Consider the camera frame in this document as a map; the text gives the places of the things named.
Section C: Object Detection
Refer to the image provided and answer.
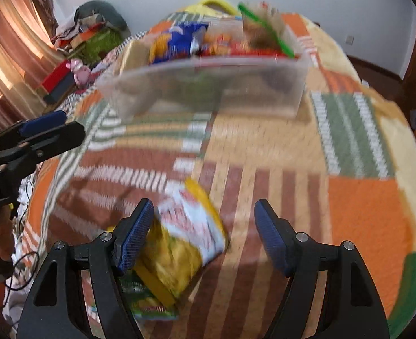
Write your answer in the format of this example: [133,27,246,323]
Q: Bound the red snack bag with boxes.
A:
[201,33,283,59]

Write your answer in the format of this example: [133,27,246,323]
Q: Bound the striped patchwork blanket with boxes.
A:
[17,10,416,339]

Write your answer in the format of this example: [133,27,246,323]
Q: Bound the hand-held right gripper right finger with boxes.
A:
[254,199,393,339]

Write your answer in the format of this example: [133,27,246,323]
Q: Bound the pile of clothes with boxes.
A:
[51,18,89,47]

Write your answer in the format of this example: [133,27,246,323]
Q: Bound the blue snack bag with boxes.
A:
[150,21,209,65]

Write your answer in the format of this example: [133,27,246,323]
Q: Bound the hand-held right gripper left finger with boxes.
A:
[16,198,155,339]

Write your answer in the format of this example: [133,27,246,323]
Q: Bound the person's left hand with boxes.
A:
[0,212,13,266]

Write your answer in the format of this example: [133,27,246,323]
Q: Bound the red box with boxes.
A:
[41,60,76,94]

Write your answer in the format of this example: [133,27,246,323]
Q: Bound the pink plush toy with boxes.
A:
[67,59,93,87]

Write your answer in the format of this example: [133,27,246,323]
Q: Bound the yellow white snack bag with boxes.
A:
[137,178,230,308]

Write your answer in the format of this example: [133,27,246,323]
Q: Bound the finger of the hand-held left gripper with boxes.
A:
[0,121,86,181]
[0,110,68,149]

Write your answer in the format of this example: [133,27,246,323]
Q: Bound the yellow bed rail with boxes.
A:
[187,0,242,17]

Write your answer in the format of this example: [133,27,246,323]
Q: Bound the dark box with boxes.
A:
[44,74,78,105]

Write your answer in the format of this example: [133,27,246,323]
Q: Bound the clear plastic container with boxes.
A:
[95,18,311,121]

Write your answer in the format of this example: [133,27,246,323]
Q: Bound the orange striped curtain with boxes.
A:
[0,0,59,131]

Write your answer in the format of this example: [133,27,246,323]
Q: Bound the small green snack packet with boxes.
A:
[118,272,180,321]

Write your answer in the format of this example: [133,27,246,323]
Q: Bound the clear green-zip bread bag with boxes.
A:
[238,2,297,59]

